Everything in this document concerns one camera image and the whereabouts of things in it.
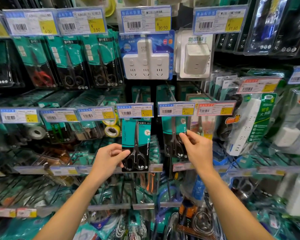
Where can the white tape roll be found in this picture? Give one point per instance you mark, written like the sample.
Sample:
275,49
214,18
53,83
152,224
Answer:
37,132

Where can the clear shelf price rail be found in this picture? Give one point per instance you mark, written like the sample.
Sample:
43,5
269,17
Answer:
62,170
15,212

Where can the person's right hand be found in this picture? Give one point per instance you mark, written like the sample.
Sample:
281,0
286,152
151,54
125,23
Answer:
201,152

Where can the person's left forearm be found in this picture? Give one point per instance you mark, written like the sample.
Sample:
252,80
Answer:
72,209

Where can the black scissors teal card pack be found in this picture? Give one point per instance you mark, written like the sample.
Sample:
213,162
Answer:
136,137
173,137

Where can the black tool blister pack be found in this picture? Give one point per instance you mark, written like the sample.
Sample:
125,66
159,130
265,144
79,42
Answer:
265,24
293,27

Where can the yellow tape roll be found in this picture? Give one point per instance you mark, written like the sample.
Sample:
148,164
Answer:
112,131
110,122

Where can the person's right thumb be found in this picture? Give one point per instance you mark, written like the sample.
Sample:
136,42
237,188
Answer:
185,139

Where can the white power strip pack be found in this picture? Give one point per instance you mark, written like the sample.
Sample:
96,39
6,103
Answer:
250,122

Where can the black folding scissors pack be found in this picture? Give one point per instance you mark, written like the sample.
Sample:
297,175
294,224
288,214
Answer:
103,67
70,69

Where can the white three-way socket adapter pack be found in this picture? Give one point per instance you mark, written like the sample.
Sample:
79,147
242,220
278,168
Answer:
145,62

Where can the person's left hand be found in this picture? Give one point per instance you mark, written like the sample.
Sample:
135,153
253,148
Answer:
105,162

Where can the white charger plug pack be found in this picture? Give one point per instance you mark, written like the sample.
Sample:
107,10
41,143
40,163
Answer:
290,132

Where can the person's left thumb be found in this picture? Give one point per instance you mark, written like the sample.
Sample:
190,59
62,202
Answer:
121,155

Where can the row of small blue price tags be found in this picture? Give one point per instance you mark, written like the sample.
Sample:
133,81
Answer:
95,114

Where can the dark blister pack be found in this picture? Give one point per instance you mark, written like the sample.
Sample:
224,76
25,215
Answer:
1,64

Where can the metal scissors pack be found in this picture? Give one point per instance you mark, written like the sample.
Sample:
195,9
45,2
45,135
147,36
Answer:
202,219

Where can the white cube socket adapter pack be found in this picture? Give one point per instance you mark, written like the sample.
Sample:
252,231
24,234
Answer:
196,58

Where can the red-yellow price tag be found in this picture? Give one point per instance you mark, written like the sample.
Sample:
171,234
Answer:
216,108
258,85

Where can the person's right forearm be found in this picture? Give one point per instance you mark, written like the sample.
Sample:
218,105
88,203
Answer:
230,209

